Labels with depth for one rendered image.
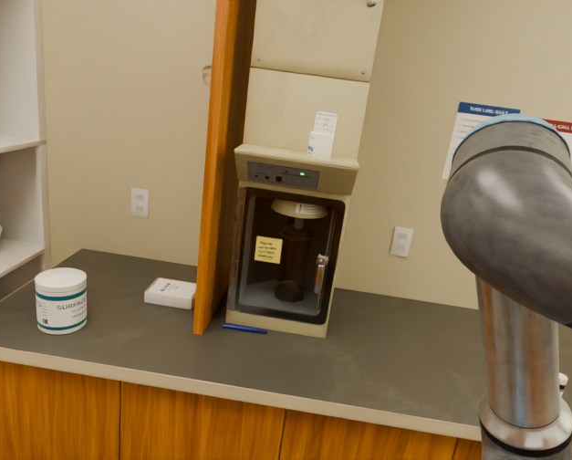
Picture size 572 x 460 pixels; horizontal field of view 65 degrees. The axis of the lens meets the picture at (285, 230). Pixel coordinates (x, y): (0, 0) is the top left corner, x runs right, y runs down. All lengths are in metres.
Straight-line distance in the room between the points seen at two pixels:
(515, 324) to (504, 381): 0.10
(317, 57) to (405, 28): 0.53
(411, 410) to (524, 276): 0.91
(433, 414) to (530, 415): 0.62
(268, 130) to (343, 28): 0.32
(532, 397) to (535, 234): 0.32
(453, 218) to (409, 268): 1.43
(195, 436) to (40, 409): 0.44
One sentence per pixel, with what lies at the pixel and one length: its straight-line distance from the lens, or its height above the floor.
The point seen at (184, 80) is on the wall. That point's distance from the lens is 1.77.
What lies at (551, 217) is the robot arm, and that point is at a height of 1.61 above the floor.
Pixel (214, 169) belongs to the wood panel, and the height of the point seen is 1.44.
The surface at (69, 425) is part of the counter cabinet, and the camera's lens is 1.51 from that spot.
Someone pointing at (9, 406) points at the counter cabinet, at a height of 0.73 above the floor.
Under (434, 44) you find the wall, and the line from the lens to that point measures 1.73.
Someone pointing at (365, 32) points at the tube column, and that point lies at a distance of 1.27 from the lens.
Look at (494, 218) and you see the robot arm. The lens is 0.39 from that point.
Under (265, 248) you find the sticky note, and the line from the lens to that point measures 1.33.
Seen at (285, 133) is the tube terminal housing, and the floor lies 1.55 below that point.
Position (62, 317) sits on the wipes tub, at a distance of 1.41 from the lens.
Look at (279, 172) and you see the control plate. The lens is 1.21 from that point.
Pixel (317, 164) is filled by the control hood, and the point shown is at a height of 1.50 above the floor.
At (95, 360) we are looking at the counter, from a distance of 1.32.
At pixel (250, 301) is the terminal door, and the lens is 1.41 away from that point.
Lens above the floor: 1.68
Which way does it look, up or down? 18 degrees down
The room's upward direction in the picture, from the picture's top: 8 degrees clockwise
